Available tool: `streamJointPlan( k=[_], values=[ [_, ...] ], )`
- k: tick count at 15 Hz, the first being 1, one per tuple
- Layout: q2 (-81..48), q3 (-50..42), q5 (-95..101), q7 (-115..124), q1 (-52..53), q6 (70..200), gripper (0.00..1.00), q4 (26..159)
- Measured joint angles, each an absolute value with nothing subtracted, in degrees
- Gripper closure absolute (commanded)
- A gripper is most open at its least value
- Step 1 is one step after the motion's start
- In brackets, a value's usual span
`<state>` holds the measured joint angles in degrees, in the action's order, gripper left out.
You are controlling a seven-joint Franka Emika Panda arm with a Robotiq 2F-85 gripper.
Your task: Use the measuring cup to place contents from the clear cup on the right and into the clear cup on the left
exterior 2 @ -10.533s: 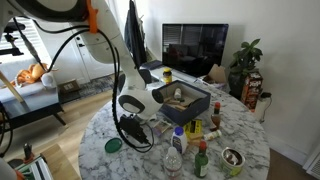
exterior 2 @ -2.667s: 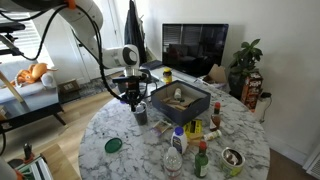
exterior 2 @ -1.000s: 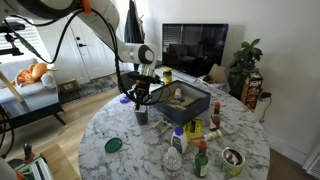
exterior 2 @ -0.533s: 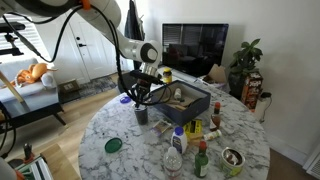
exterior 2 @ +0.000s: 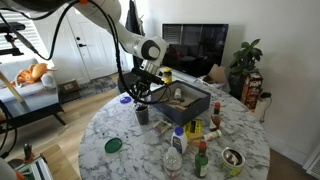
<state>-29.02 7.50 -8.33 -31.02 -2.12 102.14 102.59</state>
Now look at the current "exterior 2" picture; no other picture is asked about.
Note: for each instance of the small white lying bottle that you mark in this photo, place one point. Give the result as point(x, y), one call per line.
point(212, 135)

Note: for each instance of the yellow lid vitamin jar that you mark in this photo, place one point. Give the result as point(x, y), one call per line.
point(167, 75)

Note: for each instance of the grey sofa bench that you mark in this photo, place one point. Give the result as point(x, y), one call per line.
point(39, 101)

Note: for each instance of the dark office chair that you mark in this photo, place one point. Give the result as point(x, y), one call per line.
point(129, 79)

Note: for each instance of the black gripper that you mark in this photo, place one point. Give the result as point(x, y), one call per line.
point(142, 84)

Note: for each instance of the clear water bottle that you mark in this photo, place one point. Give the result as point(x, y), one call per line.
point(172, 162)

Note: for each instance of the small snack packet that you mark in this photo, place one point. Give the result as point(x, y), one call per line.
point(160, 127)

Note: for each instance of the green glass bottle red cap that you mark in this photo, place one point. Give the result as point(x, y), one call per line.
point(201, 161)

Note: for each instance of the white bottle blue cap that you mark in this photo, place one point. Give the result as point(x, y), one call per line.
point(179, 140)

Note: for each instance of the brown cardboard box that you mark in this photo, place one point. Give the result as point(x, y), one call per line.
point(216, 75)

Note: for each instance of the open green tin can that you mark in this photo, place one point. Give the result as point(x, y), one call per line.
point(232, 162)

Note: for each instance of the red cap sauce bottle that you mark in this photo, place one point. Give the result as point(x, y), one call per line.
point(215, 118)

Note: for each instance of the orange plush toy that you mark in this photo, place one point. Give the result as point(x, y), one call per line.
point(35, 72)

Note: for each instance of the yellow packet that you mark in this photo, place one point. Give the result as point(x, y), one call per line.
point(194, 126)

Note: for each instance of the white tv stand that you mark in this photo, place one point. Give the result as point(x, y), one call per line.
point(197, 81)

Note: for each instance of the black flat screen television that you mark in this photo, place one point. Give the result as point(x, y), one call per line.
point(194, 48)

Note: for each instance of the small white bottle in box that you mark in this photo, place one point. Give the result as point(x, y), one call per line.
point(177, 93)

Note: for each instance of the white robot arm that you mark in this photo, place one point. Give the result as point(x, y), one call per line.
point(106, 14)

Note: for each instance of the red jenga box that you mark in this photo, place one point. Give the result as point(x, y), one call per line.
point(251, 90)

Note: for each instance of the dark blue cardboard box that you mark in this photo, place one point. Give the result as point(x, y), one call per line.
point(194, 101)

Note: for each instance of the blue round lid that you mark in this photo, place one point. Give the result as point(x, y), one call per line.
point(125, 100)

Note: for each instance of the green round lid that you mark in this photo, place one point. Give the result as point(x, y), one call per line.
point(113, 145)

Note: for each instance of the potted green plant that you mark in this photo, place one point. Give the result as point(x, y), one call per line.
point(244, 61)

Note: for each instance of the clear cup with dark contents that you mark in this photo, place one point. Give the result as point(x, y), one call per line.
point(142, 116)

